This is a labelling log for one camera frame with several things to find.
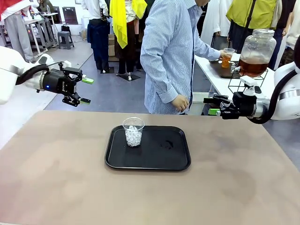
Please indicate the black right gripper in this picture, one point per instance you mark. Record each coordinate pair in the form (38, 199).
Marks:
(246, 105)

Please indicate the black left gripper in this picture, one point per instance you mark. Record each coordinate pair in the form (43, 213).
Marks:
(55, 82)

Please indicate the clear plastic drink cup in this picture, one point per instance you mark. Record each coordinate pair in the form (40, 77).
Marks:
(227, 62)

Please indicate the glass drink dispenser jar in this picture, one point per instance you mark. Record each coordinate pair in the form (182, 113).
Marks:
(257, 51)

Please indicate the clear plastic cup with ice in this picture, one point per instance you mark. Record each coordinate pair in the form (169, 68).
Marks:
(133, 138)

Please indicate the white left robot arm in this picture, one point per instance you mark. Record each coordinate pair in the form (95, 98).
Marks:
(9, 77)

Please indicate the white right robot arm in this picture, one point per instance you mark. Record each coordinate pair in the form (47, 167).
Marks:
(288, 93)

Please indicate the person's right forearm striped sleeve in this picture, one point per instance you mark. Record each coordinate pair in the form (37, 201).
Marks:
(161, 96)

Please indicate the person's left forearm striped sleeve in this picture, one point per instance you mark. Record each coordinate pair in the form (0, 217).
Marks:
(208, 51)

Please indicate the person's right hand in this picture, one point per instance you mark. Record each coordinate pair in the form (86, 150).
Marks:
(181, 103)

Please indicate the person's left hand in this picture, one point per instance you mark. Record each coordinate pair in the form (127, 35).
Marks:
(223, 54)

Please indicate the dark tray under dispenser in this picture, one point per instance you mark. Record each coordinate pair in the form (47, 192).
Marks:
(218, 70)

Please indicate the grey plastic stool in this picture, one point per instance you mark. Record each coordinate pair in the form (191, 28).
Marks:
(65, 39)

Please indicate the brown cardboard box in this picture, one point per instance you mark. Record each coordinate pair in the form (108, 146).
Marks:
(112, 48)

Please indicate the mannequin with navy skirt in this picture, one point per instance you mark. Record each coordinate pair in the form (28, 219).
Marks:
(98, 35)

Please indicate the metal workbench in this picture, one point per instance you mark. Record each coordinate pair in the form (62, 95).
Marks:
(43, 30)

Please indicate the black framed board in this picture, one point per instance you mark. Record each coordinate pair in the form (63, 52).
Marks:
(69, 15)

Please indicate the person in striped blue shirt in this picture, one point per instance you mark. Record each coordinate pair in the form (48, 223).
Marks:
(168, 54)

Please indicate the yellow hanging cloth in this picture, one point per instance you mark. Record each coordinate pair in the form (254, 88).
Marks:
(119, 23)

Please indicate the person in grey trousers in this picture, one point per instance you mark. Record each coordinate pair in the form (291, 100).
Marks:
(17, 35)

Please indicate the black plastic serving tray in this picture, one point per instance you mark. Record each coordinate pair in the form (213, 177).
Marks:
(159, 154)

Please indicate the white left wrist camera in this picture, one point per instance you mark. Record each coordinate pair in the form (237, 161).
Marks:
(67, 63)

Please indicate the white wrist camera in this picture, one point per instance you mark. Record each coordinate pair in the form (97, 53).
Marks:
(248, 81)
(67, 63)

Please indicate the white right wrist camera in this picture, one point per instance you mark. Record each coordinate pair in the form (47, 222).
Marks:
(248, 81)

